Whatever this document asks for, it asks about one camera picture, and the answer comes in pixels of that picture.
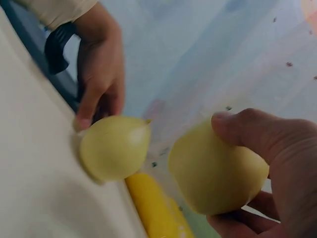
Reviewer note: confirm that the person's left hand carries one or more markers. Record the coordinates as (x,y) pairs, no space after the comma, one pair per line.
(99,62)

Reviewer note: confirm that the person's right hand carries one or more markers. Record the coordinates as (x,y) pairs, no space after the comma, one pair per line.
(294,158)

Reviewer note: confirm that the person's right fingers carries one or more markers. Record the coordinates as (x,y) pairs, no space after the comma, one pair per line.
(247,223)

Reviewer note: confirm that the person's left fingers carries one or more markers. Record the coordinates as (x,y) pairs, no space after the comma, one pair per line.
(86,109)

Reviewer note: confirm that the person's right thumb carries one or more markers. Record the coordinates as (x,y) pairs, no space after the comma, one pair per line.
(237,126)

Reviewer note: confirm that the peeled onion half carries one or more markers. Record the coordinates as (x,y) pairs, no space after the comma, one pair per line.
(213,173)
(116,148)

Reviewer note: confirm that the person's left forearm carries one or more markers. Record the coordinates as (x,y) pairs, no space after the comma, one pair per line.
(57,11)

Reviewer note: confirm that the white cutting board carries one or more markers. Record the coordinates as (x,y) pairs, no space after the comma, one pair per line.
(42,153)

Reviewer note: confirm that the black wrist band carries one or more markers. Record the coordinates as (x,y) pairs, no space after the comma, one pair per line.
(58,47)

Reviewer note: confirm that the yellow plastic object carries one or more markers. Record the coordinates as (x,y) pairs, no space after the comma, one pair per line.
(156,208)

